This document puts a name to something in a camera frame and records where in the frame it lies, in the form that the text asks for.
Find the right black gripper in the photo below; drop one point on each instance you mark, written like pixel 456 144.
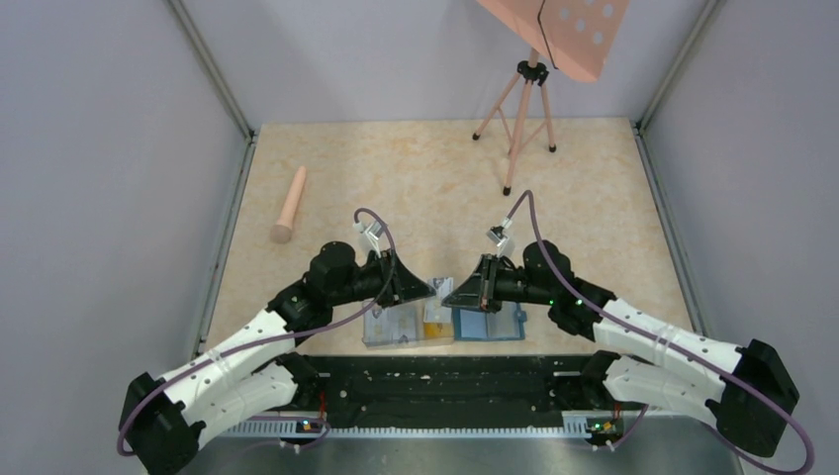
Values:
pixel 480 290

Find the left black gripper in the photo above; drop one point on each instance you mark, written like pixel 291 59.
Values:
pixel 404 286

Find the clear acrylic card stand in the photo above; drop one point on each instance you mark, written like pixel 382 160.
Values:
pixel 419 323

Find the blue card holder wallet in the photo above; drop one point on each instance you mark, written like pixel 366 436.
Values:
pixel 508 324

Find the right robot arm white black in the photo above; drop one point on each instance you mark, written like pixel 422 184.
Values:
pixel 743 391

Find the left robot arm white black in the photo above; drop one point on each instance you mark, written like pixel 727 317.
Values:
pixel 167 420

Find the pink tripod stand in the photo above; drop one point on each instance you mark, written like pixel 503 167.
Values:
pixel 532 73

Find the pink perforated board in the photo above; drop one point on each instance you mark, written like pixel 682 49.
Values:
pixel 575 35

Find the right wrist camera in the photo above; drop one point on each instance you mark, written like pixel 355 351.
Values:
pixel 502 238

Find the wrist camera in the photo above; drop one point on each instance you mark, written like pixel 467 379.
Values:
pixel 502 238
pixel 369 236

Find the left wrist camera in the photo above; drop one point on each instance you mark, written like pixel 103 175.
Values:
pixel 369 236

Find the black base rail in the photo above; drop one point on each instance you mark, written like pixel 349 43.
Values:
pixel 457 392

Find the pink cylindrical handle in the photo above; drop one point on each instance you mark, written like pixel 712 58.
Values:
pixel 282 230

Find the aluminium slotted rail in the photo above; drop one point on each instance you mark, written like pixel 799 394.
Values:
pixel 574 427

